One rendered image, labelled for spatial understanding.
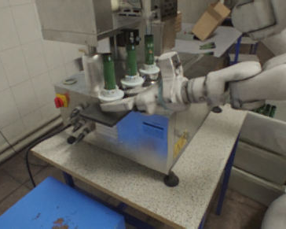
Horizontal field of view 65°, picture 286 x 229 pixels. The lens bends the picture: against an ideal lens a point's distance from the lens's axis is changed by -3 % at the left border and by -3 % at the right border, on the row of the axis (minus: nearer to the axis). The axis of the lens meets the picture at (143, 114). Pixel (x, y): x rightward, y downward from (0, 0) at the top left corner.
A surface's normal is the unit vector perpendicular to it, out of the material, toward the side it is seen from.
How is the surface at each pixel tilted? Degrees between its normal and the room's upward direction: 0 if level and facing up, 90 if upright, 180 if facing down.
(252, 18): 99
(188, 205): 0
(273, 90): 91
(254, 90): 89
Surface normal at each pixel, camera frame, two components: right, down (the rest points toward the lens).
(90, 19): -0.52, 0.47
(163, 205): -0.04, -0.85
